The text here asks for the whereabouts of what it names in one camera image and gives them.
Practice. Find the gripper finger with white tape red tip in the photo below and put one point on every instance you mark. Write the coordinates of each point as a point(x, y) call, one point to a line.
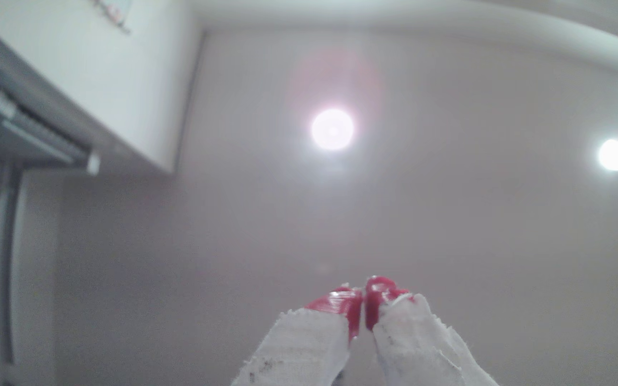
point(416, 343)
point(309, 343)

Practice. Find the round ceiling lamp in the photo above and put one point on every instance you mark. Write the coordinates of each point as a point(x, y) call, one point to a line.
point(612, 155)
point(332, 129)

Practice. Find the white wall air conditioner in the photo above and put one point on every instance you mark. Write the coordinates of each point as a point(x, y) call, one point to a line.
point(24, 134)

